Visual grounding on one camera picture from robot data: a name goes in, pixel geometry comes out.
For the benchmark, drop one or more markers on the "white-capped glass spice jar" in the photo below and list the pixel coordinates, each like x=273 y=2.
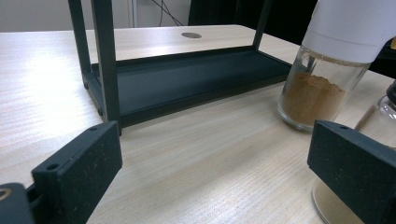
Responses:
x=311 y=96

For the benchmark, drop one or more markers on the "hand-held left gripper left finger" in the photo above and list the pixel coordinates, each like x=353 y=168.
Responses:
x=77 y=168

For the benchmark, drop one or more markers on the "dark round table grommet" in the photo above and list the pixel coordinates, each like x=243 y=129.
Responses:
x=191 y=35

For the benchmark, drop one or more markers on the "black curtain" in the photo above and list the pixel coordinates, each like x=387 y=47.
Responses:
x=280 y=15

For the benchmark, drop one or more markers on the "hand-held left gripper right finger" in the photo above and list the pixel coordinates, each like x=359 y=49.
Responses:
x=358 y=168

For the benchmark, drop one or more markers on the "black two-tier metal rack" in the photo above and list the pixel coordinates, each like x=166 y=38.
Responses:
x=186 y=82

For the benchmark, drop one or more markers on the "silver-lidded glass spice jar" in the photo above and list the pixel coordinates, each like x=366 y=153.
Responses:
x=378 y=124

